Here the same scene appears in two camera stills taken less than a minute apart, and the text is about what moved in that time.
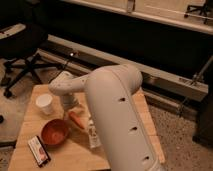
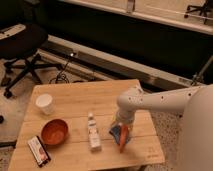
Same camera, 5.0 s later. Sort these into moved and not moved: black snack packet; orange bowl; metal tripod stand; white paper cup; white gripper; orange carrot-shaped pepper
Moved: white gripper; orange carrot-shaped pepper
Not moved: black snack packet; orange bowl; white paper cup; metal tripod stand
